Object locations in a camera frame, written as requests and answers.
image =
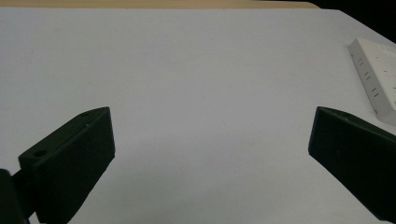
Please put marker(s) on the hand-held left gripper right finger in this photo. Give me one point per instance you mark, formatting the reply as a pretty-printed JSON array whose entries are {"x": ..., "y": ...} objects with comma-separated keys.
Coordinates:
[{"x": 351, "y": 149}]

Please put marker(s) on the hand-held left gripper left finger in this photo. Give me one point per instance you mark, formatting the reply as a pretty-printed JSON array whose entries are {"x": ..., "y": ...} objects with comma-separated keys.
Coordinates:
[{"x": 70, "y": 161}]

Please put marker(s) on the white power strip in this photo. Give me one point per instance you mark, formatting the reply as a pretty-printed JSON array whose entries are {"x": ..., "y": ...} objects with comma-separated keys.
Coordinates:
[{"x": 378, "y": 77}]

